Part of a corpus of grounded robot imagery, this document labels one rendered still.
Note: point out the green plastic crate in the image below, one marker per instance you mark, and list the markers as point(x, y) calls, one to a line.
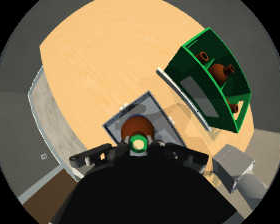
point(195, 81)

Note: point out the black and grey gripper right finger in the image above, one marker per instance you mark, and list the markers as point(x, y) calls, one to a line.
point(185, 156)

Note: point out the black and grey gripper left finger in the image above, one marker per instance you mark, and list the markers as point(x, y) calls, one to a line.
point(83, 162)

